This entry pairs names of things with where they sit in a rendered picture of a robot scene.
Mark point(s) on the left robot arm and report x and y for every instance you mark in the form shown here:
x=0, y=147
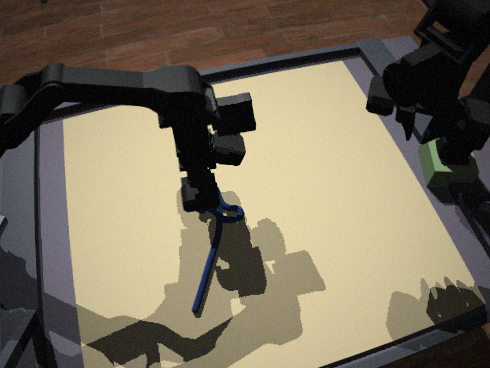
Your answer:
x=173, y=92

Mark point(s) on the cream work mat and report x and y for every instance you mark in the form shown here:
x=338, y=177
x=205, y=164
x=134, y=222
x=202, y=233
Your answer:
x=339, y=251

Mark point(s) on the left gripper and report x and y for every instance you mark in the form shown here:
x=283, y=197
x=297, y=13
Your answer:
x=198, y=194

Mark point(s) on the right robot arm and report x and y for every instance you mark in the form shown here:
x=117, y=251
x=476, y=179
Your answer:
x=422, y=72

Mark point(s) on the blue rope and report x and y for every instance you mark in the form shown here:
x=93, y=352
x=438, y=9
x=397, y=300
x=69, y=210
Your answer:
x=220, y=219

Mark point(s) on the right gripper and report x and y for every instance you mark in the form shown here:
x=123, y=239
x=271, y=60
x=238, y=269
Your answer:
x=476, y=114

